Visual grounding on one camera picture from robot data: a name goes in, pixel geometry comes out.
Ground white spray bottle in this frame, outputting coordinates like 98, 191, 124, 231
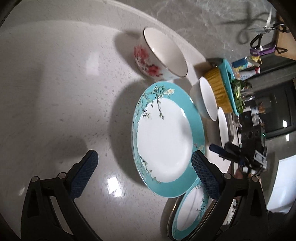
239, 67, 261, 81

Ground teal plastic colander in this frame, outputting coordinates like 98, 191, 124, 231
218, 59, 239, 116

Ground yellow dish soap bottle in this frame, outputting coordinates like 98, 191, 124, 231
237, 55, 262, 71

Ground purple peeler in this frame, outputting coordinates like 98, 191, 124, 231
250, 43, 276, 56

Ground wooden cutting board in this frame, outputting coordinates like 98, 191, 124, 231
275, 27, 296, 60

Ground red floral white bowl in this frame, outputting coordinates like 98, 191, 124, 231
133, 27, 188, 81

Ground green leafy vegetables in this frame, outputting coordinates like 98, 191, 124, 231
231, 79, 252, 114

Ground large teal floral plate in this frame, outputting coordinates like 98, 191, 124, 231
131, 81, 205, 198

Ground white shallow plate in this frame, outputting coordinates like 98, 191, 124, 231
218, 107, 229, 148

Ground kitchen scissors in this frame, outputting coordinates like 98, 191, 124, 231
248, 9, 288, 50

